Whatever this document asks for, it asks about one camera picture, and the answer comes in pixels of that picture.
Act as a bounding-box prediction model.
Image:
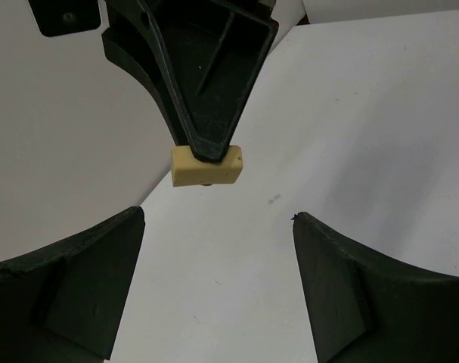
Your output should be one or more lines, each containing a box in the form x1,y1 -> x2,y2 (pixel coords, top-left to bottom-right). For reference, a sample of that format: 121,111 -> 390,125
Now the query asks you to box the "small tan eraser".
171,145 -> 243,187

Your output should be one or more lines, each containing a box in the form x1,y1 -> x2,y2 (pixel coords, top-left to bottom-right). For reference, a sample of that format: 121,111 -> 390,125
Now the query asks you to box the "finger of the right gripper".
102,1 -> 186,145
137,1 -> 278,163

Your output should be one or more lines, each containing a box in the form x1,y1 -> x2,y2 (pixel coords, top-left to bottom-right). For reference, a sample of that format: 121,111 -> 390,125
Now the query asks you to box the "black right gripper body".
28,0 -> 101,37

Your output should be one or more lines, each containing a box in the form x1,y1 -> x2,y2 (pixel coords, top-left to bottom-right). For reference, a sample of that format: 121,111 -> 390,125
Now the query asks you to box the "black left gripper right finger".
293,212 -> 459,362

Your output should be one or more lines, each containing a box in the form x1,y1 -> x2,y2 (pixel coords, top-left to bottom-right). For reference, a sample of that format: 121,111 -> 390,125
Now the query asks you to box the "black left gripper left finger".
0,206 -> 145,362

